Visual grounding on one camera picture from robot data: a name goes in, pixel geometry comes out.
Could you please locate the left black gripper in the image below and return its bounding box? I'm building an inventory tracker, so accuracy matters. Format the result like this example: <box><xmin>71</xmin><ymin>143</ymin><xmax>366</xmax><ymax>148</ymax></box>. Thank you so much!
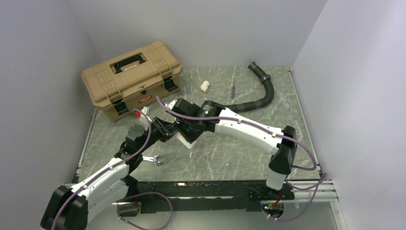
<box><xmin>138</xmin><ymin>116</ymin><xmax>178</xmax><ymax>153</ymax></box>

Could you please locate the white remote control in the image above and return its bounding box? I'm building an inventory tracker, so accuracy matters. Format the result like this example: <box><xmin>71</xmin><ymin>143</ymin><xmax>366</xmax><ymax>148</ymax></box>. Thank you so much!
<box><xmin>174</xmin><ymin>132</ymin><xmax>196</xmax><ymax>149</ymax></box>

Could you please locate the tan plastic toolbox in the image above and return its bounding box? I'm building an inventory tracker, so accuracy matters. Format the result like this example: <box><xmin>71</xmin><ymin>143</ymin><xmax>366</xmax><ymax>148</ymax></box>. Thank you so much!
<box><xmin>81</xmin><ymin>41</ymin><xmax>182</xmax><ymax>122</ymax></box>

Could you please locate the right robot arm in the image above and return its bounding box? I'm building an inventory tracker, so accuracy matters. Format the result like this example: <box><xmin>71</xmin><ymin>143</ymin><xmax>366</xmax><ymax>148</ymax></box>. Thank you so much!
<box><xmin>167</xmin><ymin>98</ymin><xmax>297</xmax><ymax>199</ymax></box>

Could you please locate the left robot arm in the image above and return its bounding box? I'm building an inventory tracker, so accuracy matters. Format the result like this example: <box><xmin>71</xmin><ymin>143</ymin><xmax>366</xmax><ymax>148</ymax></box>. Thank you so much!
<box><xmin>40</xmin><ymin>118</ymin><xmax>176</xmax><ymax>230</ymax></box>

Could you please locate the silver open-end wrench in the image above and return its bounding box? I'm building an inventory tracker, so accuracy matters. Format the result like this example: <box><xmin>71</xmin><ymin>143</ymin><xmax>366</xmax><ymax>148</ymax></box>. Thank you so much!
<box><xmin>143</xmin><ymin>155</ymin><xmax>164</xmax><ymax>166</ymax></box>

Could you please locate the white pipe fitting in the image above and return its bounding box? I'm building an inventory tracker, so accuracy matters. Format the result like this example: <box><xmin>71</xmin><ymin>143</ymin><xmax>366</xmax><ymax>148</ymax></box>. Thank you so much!
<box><xmin>200</xmin><ymin>81</ymin><xmax>210</xmax><ymax>93</ymax></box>

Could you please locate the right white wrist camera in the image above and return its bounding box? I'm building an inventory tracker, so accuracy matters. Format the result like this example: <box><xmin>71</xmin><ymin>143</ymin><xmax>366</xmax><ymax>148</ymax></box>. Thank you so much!
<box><xmin>166</xmin><ymin>100</ymin><xmax>177</xmax><ymax>110</ymax></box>

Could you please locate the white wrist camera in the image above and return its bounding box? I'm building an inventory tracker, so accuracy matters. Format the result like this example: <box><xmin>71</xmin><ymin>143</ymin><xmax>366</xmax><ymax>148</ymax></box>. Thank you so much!
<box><xmin>132</xmin><ymin>106</ymin><xmax>150</xmax><ymax>118</ymax></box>
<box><xmin>166</xmin><ymin>100</ymin><xmax>177</xmax><ymax>110</ymax></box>

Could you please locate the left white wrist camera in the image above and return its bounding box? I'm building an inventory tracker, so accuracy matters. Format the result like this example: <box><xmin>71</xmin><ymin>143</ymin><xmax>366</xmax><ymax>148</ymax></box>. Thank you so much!
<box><xmin>132</xmin><ymin>106</ymin><xmax>150</xmax><ymax>118</ymax></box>

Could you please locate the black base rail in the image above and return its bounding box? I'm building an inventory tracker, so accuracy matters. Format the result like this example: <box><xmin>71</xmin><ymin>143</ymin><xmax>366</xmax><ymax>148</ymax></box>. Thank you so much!
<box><xmin>120</xmin><ymin>180</ymin><xmax>295</xmax><ymax>214</ymax></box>

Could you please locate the black corrugated hose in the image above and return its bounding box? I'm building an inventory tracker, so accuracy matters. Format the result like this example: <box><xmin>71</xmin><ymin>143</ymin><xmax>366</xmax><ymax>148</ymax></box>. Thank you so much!
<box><xmin>225</xmin><ymin>61</ymin><xmax>275</xmax><ymax>113</ymax></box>

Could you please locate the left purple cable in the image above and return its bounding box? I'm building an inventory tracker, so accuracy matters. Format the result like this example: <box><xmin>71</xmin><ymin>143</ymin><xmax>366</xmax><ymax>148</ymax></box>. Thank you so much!
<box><xmin>50</xmin><ymin>108</ymin><xmax>152</xmax><ymax>230</ymax></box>

